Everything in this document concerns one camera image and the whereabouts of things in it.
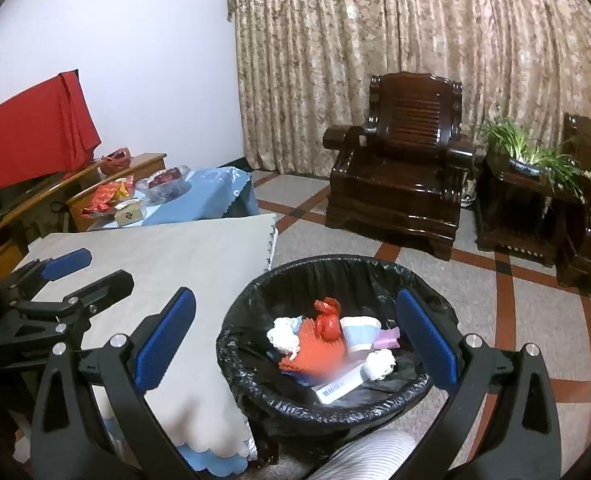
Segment white tissue small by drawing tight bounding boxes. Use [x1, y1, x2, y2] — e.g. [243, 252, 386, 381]
[361, 349, 396, 382]

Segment red cloth cover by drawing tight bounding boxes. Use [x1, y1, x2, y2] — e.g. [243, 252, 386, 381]
[0, 70, 102, 188]

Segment beige patterned curtain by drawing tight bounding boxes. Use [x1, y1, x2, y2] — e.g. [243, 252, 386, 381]
[227, 0, 591, 177]

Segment blue plastic bag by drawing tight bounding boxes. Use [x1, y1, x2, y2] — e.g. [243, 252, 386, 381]
[278, 361, 323, 388]

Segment grey table cloth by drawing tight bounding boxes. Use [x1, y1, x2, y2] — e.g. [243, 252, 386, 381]
[23, 214, 277, 478]

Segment blue cloth side table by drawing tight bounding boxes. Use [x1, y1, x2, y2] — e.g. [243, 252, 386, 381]
[126, 166, 259, 228]

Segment white blue medicine box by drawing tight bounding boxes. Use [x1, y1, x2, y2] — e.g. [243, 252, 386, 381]
[314, 363, 364, 405]

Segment red snack packets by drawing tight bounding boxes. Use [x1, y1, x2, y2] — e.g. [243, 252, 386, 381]
[81, 176, 135, 218]

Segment green potted plant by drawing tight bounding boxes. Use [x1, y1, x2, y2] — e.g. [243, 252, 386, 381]
[481, 117, 591, 203]

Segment white tissue large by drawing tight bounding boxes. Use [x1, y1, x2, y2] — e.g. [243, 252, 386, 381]
[266, 316, 303, 358]

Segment pink drawstring bag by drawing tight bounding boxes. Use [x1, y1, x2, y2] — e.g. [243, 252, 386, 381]
[373, 326, 401, 350]

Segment red plastic bag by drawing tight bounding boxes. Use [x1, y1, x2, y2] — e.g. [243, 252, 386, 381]
[314, 297, 342, 342]

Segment dark wooden side table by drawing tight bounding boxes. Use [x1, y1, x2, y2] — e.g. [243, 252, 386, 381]
[473, 152, 585, 268]

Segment red bag on cabinet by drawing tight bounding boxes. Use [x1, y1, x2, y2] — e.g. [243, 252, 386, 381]
[99, 148, 132, 177]

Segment beige tissue box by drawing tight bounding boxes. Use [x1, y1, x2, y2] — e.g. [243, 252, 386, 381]
[113, 200, 147, 228]

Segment orange foam net back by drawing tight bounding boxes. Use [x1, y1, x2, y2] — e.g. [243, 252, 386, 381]
[279, 318, 346, 377]

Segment wooden tv cabinet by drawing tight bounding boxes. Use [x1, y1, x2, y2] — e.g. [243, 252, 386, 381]
[0, 153, 166, 280]

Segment black lined trash bin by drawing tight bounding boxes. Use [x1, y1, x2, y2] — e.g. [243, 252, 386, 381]
[216, 255, 458, 446]

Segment glass fruit bowl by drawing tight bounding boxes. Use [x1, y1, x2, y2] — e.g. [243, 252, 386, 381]
[136, 165, 192, 205]

